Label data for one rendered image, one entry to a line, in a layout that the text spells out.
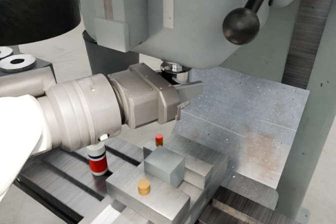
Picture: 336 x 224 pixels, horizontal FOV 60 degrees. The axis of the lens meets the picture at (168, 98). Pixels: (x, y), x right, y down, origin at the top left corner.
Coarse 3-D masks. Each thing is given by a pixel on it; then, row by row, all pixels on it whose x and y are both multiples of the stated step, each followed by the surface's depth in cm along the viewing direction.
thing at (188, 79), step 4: (160, 72) 43; (164, 76) 42; (188, 76) 42; (168, 80) 42; (172, 80) 42; (176, 80) 42; (180, 80) 42; (184, 80) 42; (188, 80) 43; (172, 84) 42; (188, 100) 45; (180, 104) 44; (184, 104) 44; (188, 104) 45
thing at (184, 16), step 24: (168, 0) 28; (192, 0) 27; (216, 0) 26; (240, 0) 29; (264, 0) 36; (168, 24) 29; (192, 24) 28; (216, 24) 28; (144, 48) 33; (168, 48) 31; (192, 48) 29; (216, 48) 29
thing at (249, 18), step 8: (248, 0) 25; (256, 0) 24; (240, 8) 23; (248, 8) 24; (256, 8) 24; (232, 16) 23; (240, 16) 22; (248, 16) 22; (256, 16) 23; (224, 24) 23; (232, 24) 23; (240, 24) 22; (248, 24) 22; (256, 24) 23; (224, 32) 24; (232, 32) 23; (240, 32) 23; (248, 32) 23; (256, 32) 23; (232, 40) 23; (240, 40) 23; (248, 40) 23
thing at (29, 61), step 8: (0, 48) 83; (8, 48) 83; (0, 56) 78; (8, 56) 79; (16, 56) 78; (24, 56) 78; (32, 56) 78; (0, 64) 74; (8, 64) 74; (16, 64) 74; (24, 64) 74; (32, 64) 75; (40, 64) 77; (48, 64) 77; (0, 72) 73; (8, 72) 73; (16, 72) 73; (40, 96) 78
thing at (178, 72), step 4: (160, 64) 43; (164, 64) 43; (160, 68) 43; (164, 68) 42; (168, 68) 42; (172, 68) 42; (176, 68) 42; (180, 68) 42; (184, 68) 42; (188, 68) 42; (164, 72) 42; (168, 72) 41; (172, 72) 41; (176, 72) 41; (180, 72) 41; (184, 72) 41; (188, 72) 42; (168, 76) 42; (172, 76) 41; (176, 76) 41; (180, 76) 41; (184, 76) 42
